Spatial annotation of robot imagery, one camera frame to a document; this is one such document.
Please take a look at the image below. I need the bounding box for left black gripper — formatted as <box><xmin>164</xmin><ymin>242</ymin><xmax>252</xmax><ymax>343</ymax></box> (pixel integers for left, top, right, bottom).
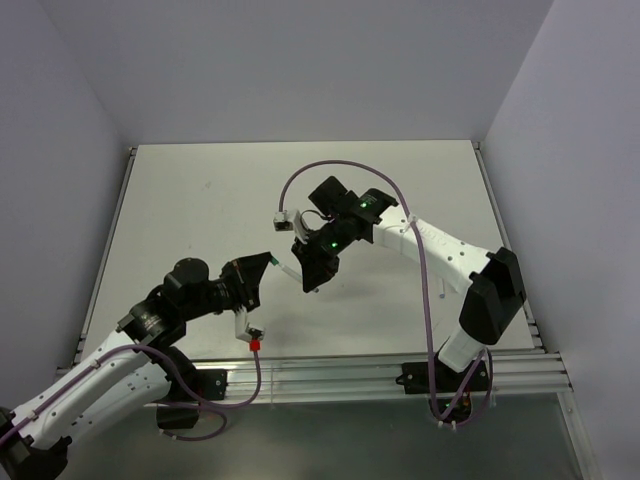
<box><xmin>183</xmin><ymin>251</ymin><xmax>271</xmax><ymax>321</ymax></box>

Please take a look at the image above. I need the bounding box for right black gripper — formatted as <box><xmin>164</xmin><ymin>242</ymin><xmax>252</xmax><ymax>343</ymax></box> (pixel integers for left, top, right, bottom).
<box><xmin>291</xmin><ymin>216</ymin><xmax>353</xmax><ymax>292</ymax></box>

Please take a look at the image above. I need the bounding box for white green acrylic marker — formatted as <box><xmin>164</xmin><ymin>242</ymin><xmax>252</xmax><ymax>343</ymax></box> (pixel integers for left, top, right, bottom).
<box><xmin>276</xmin><ymin>263</ymin><xmax>303</xmax><ymax>283</ymax></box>

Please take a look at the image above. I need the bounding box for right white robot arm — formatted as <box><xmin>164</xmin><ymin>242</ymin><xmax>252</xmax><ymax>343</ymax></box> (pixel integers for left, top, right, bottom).
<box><xmin>274</xmin><ymin>176</ymin><xmax>527</xmax><ymax>390</ymax></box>

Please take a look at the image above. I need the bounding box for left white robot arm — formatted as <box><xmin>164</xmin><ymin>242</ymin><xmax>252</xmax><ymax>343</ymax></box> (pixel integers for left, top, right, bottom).
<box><xmin>1</xmin><ymin>252</ymin><xmax>272</xmax><ymax>479</ymax></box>

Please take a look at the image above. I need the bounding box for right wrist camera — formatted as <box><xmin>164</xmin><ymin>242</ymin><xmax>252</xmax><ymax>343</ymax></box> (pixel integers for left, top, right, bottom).
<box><xmin>273</xmin><ymin>209</ymin><xmax>311</xmax><ymax>244</ymax></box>

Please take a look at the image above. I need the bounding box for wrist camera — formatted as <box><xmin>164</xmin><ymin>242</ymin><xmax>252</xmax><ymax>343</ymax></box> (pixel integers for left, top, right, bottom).
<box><xmin>273</xmin><ymin>209</ymin><xmax>311</xmax><ymax>244</ymax></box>
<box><xmin>234</xmin><ymin>308</ymin><xmax>265</xmax><ymax>343</ymax></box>

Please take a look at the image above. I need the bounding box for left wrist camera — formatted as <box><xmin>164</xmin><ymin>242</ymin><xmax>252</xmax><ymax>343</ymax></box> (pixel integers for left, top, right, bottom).
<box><xmin>234</xmin><ymin>308</ymin><xmax>265</xmax><ymax>343</ymax></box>

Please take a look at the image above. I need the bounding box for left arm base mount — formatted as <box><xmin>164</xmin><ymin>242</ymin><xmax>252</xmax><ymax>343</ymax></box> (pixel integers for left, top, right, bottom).
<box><xmin>156</xmin><ymin>369</ymin><xmax>228</xmax><ymax>431</ymax></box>

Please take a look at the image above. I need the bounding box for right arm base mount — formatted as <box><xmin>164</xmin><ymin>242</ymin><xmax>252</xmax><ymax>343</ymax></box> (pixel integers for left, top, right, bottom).
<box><xmin>395</xmin><ymin>358</ymin><xmax>493</xmax><ymax>427</ymax></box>

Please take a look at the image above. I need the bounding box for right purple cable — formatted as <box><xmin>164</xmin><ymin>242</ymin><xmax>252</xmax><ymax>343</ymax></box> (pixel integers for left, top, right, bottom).
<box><xmin>277</xmin><ymin>159</ymin><xmax>496</xmax><ymax>430</ymax></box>

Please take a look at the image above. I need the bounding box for aluminium mounting rail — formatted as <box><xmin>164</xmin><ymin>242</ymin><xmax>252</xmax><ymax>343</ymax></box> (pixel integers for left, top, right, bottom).
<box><xmin>54</xmin><ymin>349</ymin><xmax>574</xmax><ymax>407</ymax></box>

